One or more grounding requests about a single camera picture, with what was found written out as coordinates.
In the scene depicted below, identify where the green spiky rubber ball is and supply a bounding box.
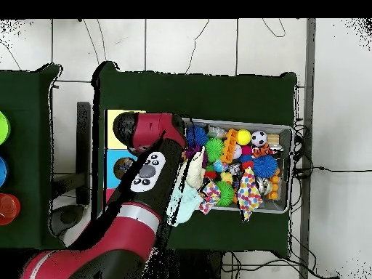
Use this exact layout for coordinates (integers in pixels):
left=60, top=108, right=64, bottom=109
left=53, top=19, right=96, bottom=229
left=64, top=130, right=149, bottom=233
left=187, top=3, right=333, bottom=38
left=215, top=181, right=236, bottom=208
left=203, top=137, right=227, bottom=163

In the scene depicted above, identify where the mint green muslin cloth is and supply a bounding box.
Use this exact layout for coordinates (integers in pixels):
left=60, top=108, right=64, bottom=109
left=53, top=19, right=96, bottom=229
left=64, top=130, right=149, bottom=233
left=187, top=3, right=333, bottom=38
left=170, top=185, right=204, bottom=227

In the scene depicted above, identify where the plain yellow ball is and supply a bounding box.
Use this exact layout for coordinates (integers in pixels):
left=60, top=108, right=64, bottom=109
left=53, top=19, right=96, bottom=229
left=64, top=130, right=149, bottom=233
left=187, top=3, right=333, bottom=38
left=235, top=129, right=254, bottom=147

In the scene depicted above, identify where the wooden box with three holes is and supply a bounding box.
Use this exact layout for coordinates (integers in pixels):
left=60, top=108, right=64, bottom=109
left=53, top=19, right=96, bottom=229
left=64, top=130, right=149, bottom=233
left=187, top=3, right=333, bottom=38
left=104, top=108, right=147, bottom=206

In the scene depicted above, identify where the black and white soccer ball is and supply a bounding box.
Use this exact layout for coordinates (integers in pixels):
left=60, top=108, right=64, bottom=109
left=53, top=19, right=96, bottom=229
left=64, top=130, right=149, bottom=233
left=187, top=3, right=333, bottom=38
left=251, top=130, right=269, bottom=147

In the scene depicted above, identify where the blue spiky rubber ball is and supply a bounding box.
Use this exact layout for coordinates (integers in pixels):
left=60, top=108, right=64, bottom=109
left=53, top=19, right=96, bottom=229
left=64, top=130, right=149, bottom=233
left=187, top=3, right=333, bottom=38
left=253, top=155, right=280, bottom=179

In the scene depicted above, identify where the green plastic cup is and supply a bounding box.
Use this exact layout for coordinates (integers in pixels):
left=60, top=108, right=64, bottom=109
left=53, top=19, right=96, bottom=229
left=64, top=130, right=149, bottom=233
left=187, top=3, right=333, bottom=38
left=0, top=110, right=12, bottom=146

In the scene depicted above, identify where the orange plastic toy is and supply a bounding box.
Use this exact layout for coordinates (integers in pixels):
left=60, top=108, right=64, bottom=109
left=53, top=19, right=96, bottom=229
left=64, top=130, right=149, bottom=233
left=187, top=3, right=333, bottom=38
left=220, top=128, right=240, bottom=164

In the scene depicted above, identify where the red plastic cup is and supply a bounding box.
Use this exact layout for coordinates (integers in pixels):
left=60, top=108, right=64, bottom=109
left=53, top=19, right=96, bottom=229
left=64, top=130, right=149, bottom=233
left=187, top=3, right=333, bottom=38
left=0, top=193, right=22, bottom=227

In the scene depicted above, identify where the green cloth side table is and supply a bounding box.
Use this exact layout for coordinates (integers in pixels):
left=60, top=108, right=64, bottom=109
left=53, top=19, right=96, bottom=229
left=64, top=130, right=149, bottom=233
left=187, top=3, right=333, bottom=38
left=0, top=63, right=64, bottom=251

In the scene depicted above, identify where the colourful polka-dot cloth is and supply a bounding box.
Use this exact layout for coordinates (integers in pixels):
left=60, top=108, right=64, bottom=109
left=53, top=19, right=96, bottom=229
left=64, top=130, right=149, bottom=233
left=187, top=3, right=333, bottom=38
left=235, top=167, right=264, bottom=223
left=197, top=179, right=222, bottom=216

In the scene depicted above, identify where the blue plastic cup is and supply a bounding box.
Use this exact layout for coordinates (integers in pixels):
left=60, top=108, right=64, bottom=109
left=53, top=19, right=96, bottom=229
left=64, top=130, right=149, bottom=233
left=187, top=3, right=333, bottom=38
left=0, top=155, right=9, bottom=188

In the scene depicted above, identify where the clear mesh bin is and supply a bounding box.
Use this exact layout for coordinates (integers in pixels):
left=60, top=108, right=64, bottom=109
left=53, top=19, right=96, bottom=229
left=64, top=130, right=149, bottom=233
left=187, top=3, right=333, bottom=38
left=181, top=118, right=294, bottom=215

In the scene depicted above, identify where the black chair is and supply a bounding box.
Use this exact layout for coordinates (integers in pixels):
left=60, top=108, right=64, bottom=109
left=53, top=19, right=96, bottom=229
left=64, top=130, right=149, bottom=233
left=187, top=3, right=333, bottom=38
left=51, top=101, right=93, bottom=236

